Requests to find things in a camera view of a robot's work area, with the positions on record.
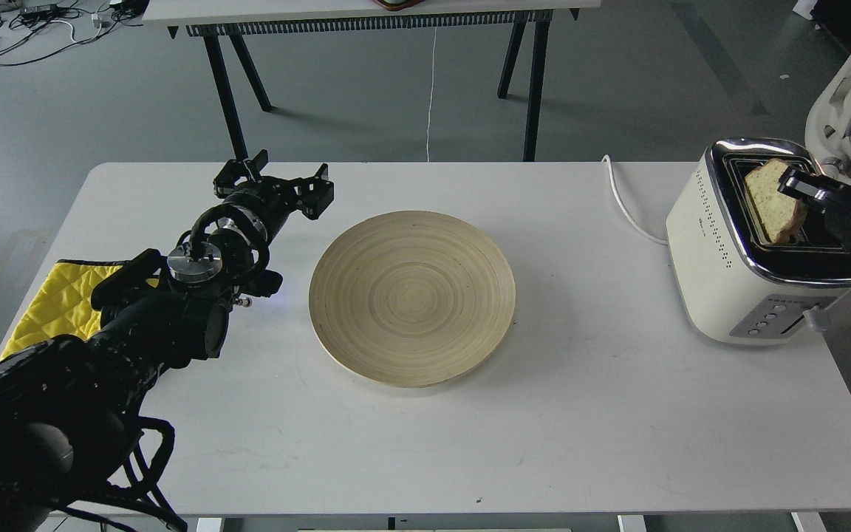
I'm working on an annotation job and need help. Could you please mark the round bamboo plate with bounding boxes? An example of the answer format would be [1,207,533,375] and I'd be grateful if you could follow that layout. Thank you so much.
[310,210,517,388]

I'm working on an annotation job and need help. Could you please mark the background table with black legs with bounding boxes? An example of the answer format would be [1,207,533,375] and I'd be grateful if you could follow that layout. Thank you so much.
[141,1,601,163]

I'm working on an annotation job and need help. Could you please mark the cream chrome toaster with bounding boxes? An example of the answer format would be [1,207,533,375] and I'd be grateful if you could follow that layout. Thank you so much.
[666,137,851,346]

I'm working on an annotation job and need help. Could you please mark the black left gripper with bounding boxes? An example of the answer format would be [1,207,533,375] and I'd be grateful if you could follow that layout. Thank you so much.
[213,149,335,233]

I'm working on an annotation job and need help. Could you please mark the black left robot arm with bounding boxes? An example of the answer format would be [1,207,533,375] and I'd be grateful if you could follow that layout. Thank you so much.
[0,151,335,531]

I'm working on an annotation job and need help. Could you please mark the yellow quilted cloth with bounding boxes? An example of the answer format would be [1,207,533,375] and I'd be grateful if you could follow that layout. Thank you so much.
[0,259,129,363]

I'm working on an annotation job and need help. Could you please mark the thin white hanging cable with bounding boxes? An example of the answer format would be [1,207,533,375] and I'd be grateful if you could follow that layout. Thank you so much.
[425,27,438,163]

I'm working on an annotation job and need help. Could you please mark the white toaster power cable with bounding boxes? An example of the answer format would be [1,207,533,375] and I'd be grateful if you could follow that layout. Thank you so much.
[601,154,669,246]

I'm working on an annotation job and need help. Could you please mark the slice of bread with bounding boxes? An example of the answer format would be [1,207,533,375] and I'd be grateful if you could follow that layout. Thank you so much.
[744,158,807,245]

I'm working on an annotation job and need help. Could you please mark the cables and power strips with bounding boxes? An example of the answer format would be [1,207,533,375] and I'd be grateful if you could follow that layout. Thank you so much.
[0,0,149,78]

